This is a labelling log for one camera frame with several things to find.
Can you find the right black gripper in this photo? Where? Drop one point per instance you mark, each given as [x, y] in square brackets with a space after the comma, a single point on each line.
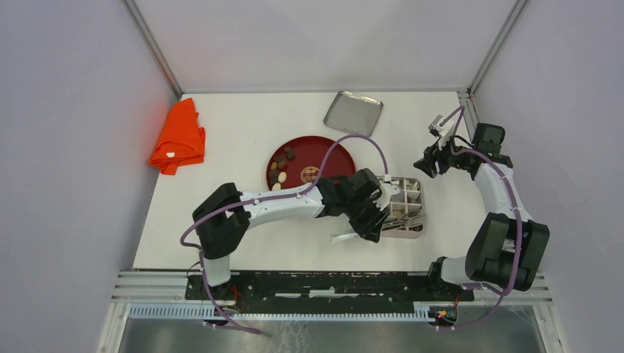
[428, 166]

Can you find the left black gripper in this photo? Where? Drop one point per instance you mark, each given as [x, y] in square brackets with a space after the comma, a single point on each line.
[371, 229]

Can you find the pink tin box with dividers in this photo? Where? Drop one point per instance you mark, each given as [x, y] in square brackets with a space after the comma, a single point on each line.
[410, 200]

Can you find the silver serving tongs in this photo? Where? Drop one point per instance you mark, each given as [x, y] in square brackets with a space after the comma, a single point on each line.
[405, 227]

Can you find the red round plate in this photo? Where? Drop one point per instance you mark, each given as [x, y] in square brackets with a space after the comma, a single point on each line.
[301, 158]

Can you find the silver tin lid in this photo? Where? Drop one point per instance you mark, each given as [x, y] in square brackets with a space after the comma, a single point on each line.
[353, 113]

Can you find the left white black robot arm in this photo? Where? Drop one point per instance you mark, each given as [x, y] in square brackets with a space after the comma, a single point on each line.
[227, 214]

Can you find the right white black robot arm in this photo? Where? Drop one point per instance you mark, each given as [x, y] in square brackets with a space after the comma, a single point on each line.
[509, 246]

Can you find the white oval chocolate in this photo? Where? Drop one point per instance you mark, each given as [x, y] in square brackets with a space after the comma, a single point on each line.
[282, 176]

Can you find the orange folded cloth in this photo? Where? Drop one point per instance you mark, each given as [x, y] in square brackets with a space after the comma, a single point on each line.
[181, 141]

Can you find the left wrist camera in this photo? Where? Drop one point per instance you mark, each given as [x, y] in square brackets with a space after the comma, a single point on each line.
[387, 191]

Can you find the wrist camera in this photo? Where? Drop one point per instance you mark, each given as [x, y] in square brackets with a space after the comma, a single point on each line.
[443, 129]
[387, 191]

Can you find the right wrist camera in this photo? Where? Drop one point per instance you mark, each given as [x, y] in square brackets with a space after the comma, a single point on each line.
[443, 129]

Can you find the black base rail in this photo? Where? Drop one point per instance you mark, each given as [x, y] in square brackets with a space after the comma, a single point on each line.
[305, 292]

